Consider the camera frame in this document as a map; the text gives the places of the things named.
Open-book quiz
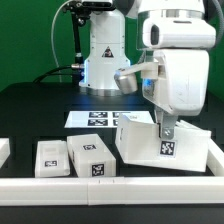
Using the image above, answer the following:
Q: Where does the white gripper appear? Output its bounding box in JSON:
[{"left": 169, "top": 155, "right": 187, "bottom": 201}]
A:
[{"left": 142, "top": 49, "right": 209, "bottom": 140}]

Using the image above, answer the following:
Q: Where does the white cabinet body box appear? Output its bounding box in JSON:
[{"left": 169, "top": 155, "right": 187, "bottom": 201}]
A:
[{"left": 115, "top": 114, "right": 211, "bottom": 172}]

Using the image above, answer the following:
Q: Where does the white cabinet block with tags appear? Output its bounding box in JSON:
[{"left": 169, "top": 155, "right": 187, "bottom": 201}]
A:
[{"left": 67, "top": 134, "right": 116, "bottom": 177}]

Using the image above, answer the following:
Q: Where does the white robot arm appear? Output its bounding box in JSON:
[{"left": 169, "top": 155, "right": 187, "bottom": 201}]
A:
[{"left": 81, "top": 0, "right": 224, "bottom": 139}]

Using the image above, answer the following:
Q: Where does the white tag calibration sheet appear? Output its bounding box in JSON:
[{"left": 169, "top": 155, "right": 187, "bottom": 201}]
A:
[{"left": 65, "top": 110, "right": 153, "bottom": 128}]

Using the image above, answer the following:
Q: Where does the white flat door panel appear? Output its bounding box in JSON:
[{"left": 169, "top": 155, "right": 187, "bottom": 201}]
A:
[{"left": 35, "top": 140, "right": 70, "bottom": 178}]

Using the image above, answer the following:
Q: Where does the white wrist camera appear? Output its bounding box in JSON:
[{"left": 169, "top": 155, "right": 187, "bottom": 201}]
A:
[{"left": 114, "top": 60, "right": 159, "bottom": 94}]

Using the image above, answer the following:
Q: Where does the white right barrier rail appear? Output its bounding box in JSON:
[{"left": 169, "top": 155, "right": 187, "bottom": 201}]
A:
[{"left": 207, "top": 139, "right": 224, "bottom": 177}]

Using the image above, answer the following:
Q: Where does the white barrier rail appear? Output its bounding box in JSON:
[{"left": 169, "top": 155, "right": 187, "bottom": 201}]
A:
[
  {"left": 0, "top": 177, "right": 224, "bottom": 206},
  {"left": 207, "top": 139, "right": 224, "bottom": 177},
  {"left": 0, "top": 138, "right": 10, "bottom": 168}
]

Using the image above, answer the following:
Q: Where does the white front barrier rail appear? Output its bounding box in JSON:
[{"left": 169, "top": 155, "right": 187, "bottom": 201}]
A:
[{"left": 0, "top": 177, "right": 224, "bottom": 206}]

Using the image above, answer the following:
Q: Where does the black cable on table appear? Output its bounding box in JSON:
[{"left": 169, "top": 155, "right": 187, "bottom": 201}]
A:
[{"left": 32, "top": 64, "right": 85, "bottom": 84}]

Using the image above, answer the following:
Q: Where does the grey cable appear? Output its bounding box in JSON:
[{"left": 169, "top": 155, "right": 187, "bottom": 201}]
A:
[{"left": 50, "top": 0, "right": 76, "bottom": 69}]

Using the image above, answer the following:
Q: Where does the black camera stand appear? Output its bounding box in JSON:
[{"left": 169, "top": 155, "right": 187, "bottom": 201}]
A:
[{"left": 61, "top": 0, "right": 116, "bottom": 71}]

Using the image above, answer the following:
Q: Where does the white left barrier rail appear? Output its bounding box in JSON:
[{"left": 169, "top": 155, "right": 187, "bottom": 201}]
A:
[{"left": 0, "top": 138, "right": 10, "bottom": 168}]

